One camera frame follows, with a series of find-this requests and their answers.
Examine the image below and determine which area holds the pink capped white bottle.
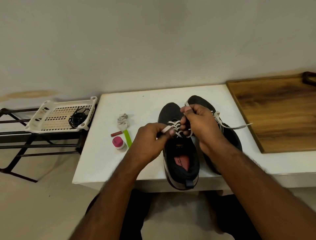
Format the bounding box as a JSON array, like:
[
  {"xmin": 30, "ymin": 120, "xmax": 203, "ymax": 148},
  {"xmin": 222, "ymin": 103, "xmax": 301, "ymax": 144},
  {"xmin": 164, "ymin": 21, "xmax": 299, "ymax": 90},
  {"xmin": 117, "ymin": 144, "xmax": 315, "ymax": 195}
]
[{"xmin": 112, "ymin": 135, "xmax": 127, "ymax": 151}]

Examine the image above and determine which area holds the dark sneaker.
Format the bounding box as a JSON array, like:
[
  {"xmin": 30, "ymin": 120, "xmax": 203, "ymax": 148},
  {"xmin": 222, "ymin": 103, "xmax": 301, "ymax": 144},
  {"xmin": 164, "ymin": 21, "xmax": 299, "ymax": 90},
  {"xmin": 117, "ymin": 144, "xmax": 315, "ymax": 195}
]
[
  {"xmin": 157, "ymin": 102, "xmax": 200, "ymax": 191},
  {"xmin": 187, "ymin": 95, "xmax": 244, "ymax": 175}
]

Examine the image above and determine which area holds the person's right hand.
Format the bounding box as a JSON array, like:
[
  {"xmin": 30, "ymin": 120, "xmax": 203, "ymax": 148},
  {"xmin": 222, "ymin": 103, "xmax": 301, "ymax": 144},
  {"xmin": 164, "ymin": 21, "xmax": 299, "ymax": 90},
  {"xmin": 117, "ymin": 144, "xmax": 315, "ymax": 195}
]
[{"xmin": 179, "ymin": 104, "xmax": 233, "ymax": 159}]

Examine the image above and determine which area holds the crumpled white paper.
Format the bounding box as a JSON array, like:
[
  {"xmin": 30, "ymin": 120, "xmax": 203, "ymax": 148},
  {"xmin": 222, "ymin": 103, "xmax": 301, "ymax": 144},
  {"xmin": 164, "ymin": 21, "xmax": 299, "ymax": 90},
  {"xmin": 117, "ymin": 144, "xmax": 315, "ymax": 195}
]
[{"xmin": 117, "ymin": 113, "xmax": 130, "ymax": 131}]

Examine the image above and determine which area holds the green marker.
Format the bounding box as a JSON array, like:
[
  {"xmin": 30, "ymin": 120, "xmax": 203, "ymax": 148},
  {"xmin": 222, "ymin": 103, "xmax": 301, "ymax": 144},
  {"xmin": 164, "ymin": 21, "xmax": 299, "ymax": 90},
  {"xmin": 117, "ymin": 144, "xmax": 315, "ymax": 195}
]
[{"xmin": 123, "ymin": 128, "xmax": 133, "ymax": 148}]

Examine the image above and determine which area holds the person's left forearm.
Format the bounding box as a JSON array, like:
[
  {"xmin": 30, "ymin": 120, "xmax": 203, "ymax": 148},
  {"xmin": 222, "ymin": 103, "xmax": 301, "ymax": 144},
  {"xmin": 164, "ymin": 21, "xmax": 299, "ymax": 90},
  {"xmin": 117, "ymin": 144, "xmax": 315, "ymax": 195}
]
[{"xmin": 69, "ymin": 158, "xmax": 149, "ymax": 240}]

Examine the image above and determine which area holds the white perforated plastic tray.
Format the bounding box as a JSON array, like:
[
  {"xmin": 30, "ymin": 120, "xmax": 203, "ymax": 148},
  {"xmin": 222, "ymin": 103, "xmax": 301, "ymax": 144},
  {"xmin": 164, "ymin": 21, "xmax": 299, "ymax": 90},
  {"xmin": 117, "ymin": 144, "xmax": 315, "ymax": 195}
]
[{"xmin": 25, "ymin": 96, "xmax": 99, "ymax": 134}]

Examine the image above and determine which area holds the wooden board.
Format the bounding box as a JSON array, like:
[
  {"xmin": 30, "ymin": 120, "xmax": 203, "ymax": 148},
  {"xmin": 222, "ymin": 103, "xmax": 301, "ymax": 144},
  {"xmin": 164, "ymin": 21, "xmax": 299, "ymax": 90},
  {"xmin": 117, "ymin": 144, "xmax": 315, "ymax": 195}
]
[{"xmin": 225, "ymin": 74, "xmax": 316, "ymax": 154}]

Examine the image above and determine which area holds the black metal rack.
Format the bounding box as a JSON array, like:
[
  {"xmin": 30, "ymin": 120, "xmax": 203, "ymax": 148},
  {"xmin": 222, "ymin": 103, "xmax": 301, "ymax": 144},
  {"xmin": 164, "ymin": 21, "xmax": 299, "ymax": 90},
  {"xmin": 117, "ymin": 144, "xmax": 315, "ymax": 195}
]
[{"xmin": 0, "ymin": 106, "xmax": 91, "ymax": 183}]

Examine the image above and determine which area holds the person's right forearm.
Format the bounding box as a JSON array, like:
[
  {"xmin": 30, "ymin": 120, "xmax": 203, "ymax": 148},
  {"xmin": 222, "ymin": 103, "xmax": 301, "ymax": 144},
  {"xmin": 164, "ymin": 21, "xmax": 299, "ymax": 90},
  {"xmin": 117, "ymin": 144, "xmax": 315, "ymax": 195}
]
[{"xmin": 207, "ymin": 143, "xmax": 316, "ymax": 240}]

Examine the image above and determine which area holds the grey shoelace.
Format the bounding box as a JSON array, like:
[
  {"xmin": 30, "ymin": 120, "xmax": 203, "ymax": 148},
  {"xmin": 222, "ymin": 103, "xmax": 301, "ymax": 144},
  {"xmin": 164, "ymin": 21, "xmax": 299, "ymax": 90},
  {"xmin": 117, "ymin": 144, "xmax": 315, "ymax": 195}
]
[{"xmin": 212, "ymin": 110, "xmax": 253, "ymax": 131}]

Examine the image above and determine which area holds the person's left hand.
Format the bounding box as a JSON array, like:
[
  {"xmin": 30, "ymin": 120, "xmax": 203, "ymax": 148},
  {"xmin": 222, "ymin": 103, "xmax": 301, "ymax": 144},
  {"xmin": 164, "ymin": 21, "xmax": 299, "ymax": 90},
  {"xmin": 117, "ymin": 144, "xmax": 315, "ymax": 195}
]
[{"xmin": 123, "ymin": 122, "xmax": 176, "ymax": 171}]

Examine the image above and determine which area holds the black shoelace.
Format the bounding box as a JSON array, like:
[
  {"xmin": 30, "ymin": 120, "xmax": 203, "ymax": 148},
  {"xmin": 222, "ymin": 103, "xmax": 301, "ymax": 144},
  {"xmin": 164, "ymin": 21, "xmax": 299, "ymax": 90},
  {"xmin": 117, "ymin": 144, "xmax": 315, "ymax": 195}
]
[
  {"xmin": 71, "ymin": 106, "xmax": 92, "ymax": 124},
  {"xmin": 68, "ymin": 110, "xmax": 88, "ymax": 129}
]

